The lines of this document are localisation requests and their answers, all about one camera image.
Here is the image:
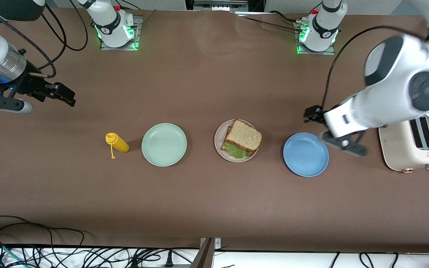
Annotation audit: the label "dark metal fixture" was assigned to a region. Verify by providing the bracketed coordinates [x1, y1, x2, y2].
[185, 0, 265, 12]

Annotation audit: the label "tangled black cable bundle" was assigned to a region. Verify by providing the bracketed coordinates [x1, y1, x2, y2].
[32, 246, 200, 268]

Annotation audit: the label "green lettuce leaf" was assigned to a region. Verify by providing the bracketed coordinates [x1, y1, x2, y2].
[224, 141, 250, 159]

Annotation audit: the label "short black cable loops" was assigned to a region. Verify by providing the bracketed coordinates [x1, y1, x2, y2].
[328, 252, 401, 268]

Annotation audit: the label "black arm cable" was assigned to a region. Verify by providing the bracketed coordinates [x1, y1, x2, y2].
[321, 25, 423, 110]
[0, 0, 89, 79]

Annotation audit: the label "black cable loop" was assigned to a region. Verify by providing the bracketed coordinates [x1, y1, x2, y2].
[0, 215, 85, 268]

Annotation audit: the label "blue plate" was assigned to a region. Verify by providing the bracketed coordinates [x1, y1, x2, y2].
[283, 133, 329, 177]

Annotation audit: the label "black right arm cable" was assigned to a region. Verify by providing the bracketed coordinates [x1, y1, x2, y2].
[0, 0, 89, 79]

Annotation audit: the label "black braided base cable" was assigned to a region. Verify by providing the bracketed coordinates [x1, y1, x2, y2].
[233, 10, 304, 32]

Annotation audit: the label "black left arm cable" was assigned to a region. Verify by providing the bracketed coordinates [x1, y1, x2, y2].
[321, 25, 423, 110]

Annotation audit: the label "grey metal bracket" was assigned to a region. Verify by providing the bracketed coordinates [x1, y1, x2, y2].
[190, 237, 222, 268]

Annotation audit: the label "yellow mustard squeeze bottle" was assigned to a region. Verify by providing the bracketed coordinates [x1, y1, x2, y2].
[105, 133, 130, 160]

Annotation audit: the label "green plate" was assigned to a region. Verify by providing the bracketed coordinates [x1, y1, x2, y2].
[141, 123, 188, 167]

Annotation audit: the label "brown bread slice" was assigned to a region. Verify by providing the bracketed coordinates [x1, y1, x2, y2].
[224, 119, 263, 152]
[220, 126, 257, 157]

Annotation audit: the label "beige plate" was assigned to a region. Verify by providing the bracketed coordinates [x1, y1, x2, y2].
[214, 119, 260, 163]

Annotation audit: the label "white toaster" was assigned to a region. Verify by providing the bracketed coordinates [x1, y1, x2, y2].
[378, 113, 429, 173]

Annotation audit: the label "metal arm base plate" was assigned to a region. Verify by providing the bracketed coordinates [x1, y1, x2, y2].
[295, 20, 336, 55]
[100, 16, 143, 51]

